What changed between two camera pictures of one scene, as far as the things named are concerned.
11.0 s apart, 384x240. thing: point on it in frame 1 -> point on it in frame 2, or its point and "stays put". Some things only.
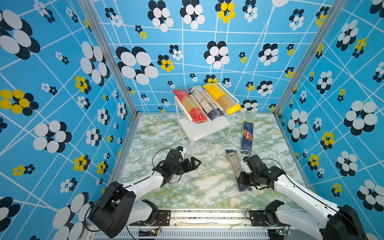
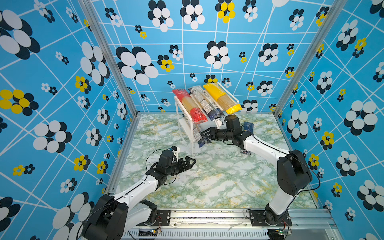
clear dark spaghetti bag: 235,162 -> 197,132
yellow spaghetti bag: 226,101 stays put
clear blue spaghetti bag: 213,111 stays put
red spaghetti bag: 198,116 stays put
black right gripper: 242,180 -> 213,132
